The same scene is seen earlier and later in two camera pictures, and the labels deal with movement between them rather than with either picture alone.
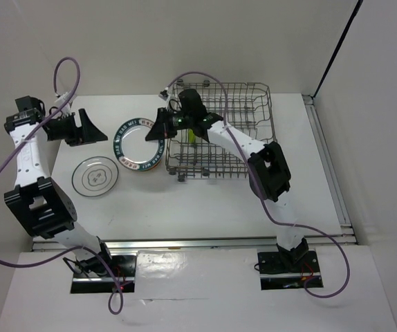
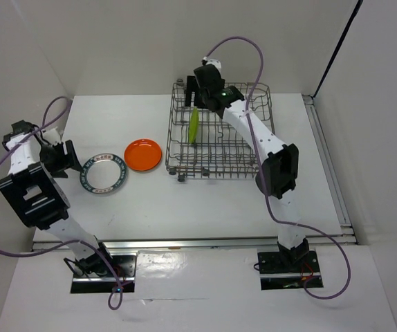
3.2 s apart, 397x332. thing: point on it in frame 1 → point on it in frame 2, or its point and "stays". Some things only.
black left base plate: (123, 278) stays
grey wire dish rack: (246, 106) stays
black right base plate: (277, 272) stays
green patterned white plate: (131, 149) → (104, 173)
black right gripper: (162, 128) → (191, 87)
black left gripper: (90, 133) → (70, 160)
